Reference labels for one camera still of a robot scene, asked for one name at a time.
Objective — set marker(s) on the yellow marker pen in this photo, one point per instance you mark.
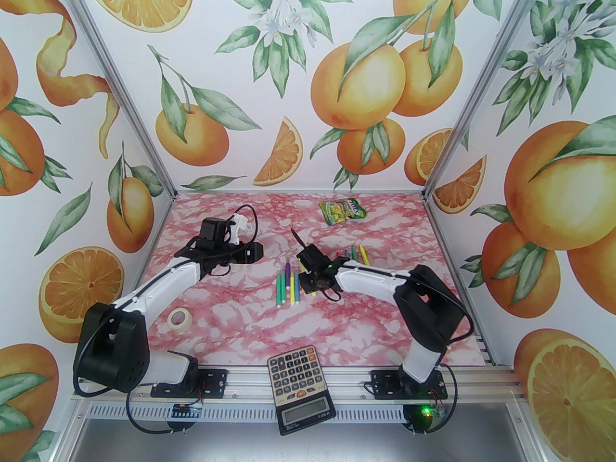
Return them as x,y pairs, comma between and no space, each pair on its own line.
311,291
292,287
364,254

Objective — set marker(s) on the purple marker pen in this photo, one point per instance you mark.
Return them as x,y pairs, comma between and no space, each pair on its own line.
288,272

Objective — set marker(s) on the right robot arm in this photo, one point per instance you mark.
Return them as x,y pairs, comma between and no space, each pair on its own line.
370,277

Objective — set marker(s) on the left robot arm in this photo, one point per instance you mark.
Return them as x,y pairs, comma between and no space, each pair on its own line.
159,284

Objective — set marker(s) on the green snack packet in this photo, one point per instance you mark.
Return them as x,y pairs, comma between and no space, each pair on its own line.
342,211

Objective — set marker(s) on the masking tape roll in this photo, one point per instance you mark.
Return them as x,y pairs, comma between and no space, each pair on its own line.
180,327

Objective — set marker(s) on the black calculator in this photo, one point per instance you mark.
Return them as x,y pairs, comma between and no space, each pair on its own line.
298,378

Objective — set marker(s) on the small circuit board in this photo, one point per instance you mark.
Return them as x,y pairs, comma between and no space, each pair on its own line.
187,409

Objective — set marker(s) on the black controller with green light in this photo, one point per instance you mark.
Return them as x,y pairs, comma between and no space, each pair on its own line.
416,419

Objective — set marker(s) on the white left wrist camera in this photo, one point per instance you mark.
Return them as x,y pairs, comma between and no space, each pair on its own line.
238,226

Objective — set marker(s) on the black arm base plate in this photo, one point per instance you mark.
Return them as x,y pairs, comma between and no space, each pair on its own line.
214,383
385,384

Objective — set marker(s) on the aluminium front rail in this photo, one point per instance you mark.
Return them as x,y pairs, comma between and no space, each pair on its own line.
250,384

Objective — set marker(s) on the aluminium frame post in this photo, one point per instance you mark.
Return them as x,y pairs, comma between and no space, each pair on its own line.
122,84
474,84

